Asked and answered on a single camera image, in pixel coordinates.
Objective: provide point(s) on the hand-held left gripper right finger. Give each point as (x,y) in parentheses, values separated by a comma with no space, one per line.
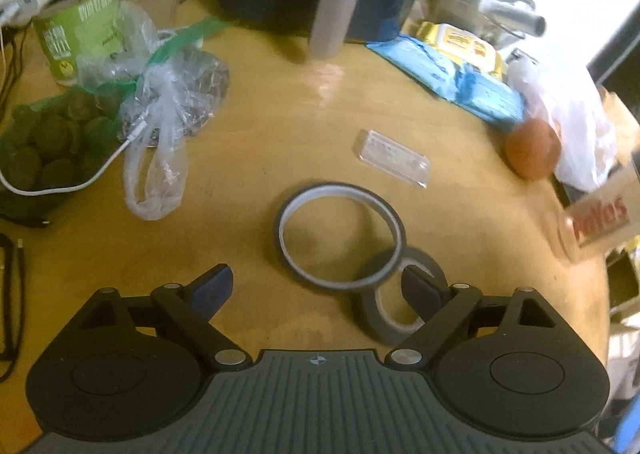
(417,291)

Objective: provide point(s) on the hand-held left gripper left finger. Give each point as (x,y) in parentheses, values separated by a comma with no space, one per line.
(217,286)

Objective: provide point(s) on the black tape roll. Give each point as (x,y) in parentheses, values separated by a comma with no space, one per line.
(370,319)

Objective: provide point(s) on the thin amber tape roll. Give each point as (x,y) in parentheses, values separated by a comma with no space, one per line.
(300,269)

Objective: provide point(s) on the clear plastic case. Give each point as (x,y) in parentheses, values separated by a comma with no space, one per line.
(395,159)

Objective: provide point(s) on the orange fruit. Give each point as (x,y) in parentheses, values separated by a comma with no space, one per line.
(532,149)

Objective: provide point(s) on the crumpled clear plastic bag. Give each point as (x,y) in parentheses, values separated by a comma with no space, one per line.
(160,99)

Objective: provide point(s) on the clear shaker bottle grey lid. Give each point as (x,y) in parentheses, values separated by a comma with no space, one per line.
(600,219)

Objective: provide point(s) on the bag of dark round fruits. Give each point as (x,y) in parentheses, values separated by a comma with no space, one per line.
(50,149)

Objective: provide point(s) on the white plastic bag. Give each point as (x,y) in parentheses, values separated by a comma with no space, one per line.
(580,144)

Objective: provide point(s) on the blue wipes packet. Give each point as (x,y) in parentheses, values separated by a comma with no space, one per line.
(450,74)

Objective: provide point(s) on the yellow wipes packet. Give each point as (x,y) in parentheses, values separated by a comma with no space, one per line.
(465,44)

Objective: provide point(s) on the green round canister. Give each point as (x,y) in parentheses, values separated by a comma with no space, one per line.
(75,29)

